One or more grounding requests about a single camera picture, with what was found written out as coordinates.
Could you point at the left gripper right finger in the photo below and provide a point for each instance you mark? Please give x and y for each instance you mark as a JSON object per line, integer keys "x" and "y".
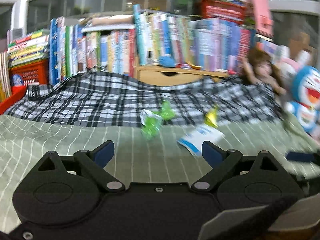
{"x": 222, "y": 163}

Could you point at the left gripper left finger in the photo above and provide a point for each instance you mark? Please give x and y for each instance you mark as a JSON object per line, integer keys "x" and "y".
{"x": 92, "y": 164}

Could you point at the blue white paper packet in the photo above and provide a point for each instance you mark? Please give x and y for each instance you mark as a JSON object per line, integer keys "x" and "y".
{"x": 194, "y": 139}

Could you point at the green candy wrapper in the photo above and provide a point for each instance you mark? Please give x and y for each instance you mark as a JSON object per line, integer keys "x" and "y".
{"x": 153, "y": 120}

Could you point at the upright books far left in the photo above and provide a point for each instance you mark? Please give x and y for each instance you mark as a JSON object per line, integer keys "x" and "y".
{"x": 5, "y": 89}

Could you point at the row of books centre left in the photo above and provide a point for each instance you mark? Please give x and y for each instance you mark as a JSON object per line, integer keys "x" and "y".
{"x": 103, "y": 44}

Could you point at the stack of flat books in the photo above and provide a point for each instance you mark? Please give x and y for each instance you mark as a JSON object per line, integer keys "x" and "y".
{"x": 32, "y": 47}

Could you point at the row of books on organizer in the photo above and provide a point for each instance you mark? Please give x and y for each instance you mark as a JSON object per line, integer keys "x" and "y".
{"x": 210, "y": 44}

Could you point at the yellow green wrapper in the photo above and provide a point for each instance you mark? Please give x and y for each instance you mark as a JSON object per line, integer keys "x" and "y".
{"x": 210, "y": 118}

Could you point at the black white plaid cloth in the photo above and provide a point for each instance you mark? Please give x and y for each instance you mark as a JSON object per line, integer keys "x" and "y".
{"x": 101, "y": 99}

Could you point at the green checked tablecloth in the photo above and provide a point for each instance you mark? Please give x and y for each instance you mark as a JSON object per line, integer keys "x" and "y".
{"x": 160, "y": 159}

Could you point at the blue Doraemon plush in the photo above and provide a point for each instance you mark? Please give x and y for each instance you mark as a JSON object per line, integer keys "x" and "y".
{"x": 305, "y": 103}

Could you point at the pink white rabbit plush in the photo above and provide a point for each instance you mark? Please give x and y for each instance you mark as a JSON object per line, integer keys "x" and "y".
{"x": 289, "y": 67}

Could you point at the red tray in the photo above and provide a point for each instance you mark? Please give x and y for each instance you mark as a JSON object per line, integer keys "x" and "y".
{"x": 18, "y": 93}

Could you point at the red crate left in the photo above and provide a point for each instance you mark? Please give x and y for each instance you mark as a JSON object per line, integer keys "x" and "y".
{"x": 33, "y": 73}

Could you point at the brown haired doll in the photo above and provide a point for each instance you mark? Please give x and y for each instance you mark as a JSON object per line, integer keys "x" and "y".
{"x": 258, "y": 68}

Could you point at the wooden desk organizer drawer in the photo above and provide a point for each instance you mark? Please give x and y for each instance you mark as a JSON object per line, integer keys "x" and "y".
{"x": 162, "y": 76}

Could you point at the pink box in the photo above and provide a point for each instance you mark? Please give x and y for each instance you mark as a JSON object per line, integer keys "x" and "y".
{"x": 262, "y": 17}

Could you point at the red plastic basket top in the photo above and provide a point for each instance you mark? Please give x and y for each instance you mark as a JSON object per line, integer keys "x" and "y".
{"x": 224, "y": 10}

